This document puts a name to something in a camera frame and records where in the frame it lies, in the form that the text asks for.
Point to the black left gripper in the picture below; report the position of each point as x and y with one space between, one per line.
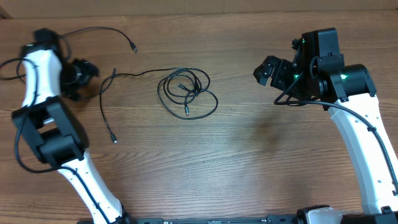
85 68

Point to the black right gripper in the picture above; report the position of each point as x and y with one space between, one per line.
280 68

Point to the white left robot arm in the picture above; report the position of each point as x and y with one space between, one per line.
49 137

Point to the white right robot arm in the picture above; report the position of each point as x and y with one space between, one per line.
318 75

